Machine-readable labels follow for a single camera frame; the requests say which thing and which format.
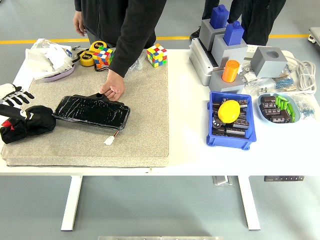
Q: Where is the blue bottle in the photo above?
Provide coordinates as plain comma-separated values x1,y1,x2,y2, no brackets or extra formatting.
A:
223,20,245,47
209,4,230,30

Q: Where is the white table leg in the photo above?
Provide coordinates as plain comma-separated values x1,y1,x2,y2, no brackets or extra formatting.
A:
237,175,261,231
60,175,84,232

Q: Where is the metal bracket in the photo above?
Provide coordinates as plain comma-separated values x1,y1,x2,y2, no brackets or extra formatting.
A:
212,176,234,186

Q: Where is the orange cylinder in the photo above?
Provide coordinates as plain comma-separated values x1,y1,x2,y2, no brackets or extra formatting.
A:
221,59,241,83

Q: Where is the white cart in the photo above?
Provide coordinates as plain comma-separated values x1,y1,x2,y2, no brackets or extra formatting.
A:
307,26,320,47

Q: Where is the person's right hand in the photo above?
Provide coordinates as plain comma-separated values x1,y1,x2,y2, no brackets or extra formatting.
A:
72,11,87,38

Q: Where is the black strap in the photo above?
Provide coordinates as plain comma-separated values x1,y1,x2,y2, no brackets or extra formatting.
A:
93,64,110,74

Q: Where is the purple tray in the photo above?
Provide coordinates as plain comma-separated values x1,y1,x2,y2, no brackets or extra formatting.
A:
41,63,76,83

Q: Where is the black table control panel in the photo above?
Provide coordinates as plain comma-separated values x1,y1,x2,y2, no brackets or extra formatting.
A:
264,175,306,182

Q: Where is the yellow lemon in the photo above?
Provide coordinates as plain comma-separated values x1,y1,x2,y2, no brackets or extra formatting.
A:
217,99,241,124

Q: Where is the yellow tape measure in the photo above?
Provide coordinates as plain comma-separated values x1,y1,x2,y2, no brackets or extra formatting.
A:
79,50,95,67
89,40,108,53

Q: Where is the person's left hand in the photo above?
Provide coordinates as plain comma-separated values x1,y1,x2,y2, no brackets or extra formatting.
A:
99,68,127,102

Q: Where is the white power cable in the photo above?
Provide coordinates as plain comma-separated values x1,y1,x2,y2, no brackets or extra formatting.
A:
284,56,318,95

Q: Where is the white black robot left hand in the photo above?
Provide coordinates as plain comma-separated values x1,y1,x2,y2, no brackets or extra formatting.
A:
0,83,35,120

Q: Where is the blue plastic bin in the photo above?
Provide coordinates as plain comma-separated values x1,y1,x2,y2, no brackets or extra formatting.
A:
206,91,258,151

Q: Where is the black rag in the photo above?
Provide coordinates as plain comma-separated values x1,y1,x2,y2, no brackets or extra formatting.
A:
0,104,57,145

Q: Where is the clear bag of small parts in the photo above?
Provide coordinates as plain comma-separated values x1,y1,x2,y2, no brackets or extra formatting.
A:
239,64,276,96

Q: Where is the white connector with wires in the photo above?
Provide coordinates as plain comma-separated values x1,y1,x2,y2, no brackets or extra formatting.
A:
103,129,120,146

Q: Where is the colourful puzzle cube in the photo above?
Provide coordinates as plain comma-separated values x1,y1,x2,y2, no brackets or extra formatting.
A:
93,46,115,70
146,43,168,68

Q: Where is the grey block with round hole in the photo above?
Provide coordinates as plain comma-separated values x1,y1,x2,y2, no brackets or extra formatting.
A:
250,46,288,78

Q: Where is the light blue dish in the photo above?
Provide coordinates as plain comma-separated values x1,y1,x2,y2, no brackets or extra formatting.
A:
256,92,302,128

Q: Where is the small clear plastic bag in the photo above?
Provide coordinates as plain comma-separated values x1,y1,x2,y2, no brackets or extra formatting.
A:
128,53,147,72

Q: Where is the bag of blue resistors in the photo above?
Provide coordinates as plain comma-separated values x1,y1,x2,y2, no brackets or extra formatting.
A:
292,94,320,125
273,74,298,92

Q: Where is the person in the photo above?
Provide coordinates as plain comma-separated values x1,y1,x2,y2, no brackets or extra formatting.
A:
72,0,168,102
189,0,287,48

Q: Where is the grey-brown mat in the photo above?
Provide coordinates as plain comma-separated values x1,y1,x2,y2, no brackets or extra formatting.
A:
0,63,170,168

